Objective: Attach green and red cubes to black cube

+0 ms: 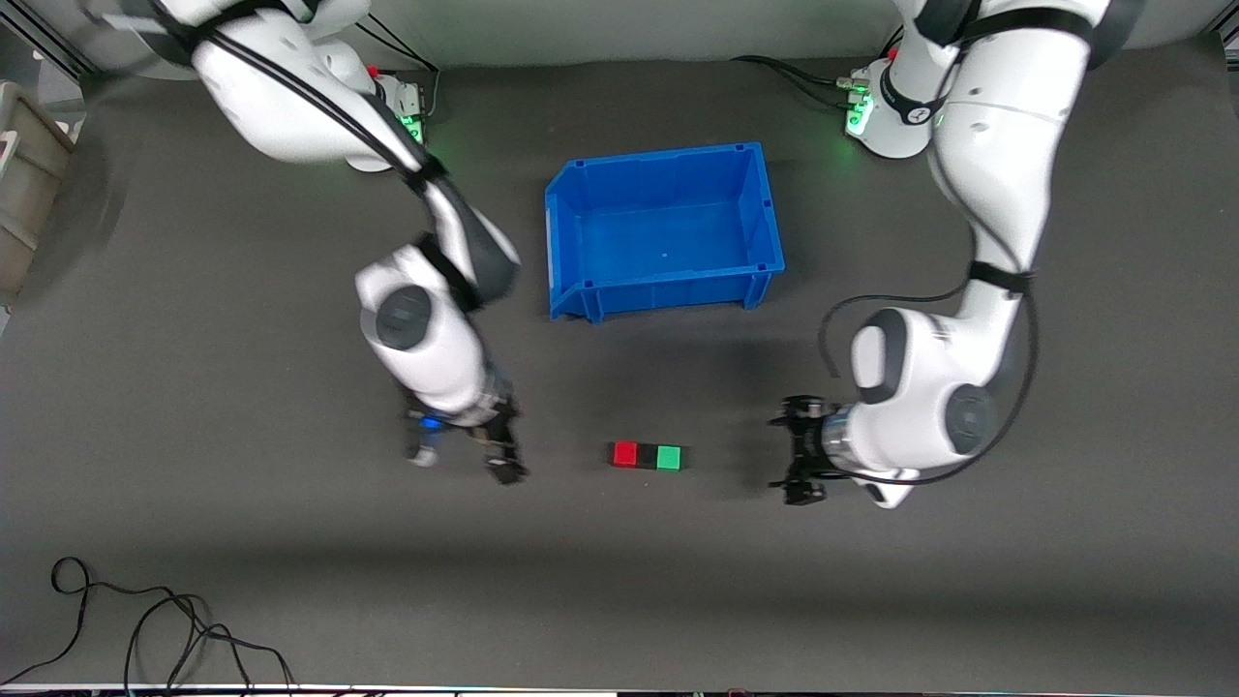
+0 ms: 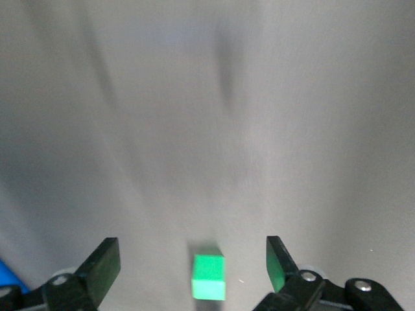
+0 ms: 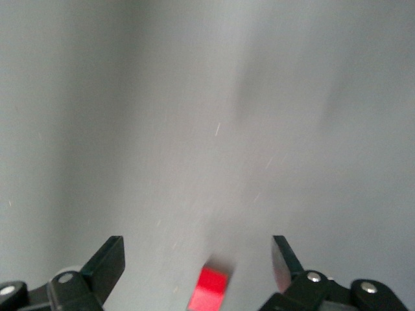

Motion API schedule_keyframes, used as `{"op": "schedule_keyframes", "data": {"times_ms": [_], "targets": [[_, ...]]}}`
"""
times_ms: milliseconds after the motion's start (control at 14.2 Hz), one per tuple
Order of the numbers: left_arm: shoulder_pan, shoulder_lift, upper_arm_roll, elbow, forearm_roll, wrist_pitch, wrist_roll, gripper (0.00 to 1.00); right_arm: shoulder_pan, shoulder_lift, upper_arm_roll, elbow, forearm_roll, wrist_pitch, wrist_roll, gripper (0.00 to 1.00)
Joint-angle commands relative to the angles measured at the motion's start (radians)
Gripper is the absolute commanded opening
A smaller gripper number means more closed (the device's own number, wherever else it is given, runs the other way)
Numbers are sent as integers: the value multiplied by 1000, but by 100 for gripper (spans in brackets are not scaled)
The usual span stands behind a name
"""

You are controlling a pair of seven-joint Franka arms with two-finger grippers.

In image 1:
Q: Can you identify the blue plastic storage bin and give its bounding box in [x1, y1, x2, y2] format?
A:
[544, 142, 786, 324]

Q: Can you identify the loose black floor cable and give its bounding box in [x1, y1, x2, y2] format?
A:
[0, 557, 296, 694]

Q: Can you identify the black base cable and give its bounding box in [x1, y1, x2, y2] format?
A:
[356, 19, 442, 124]
[731, 19, 906, 109]

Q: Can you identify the black right base cable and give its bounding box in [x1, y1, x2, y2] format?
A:
[356, 19, 442, 124]

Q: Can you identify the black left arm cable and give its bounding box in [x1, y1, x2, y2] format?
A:
[818, 145, 1043, 487]

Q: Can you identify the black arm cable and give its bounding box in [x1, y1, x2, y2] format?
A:
[818, 145, 1043, 487]
[155, 0, 485, 313]

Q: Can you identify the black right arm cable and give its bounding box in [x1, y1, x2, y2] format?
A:
[155, 0, 485, 313]

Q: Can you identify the black left base cable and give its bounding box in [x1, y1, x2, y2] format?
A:
[731, 19, 906, 109]

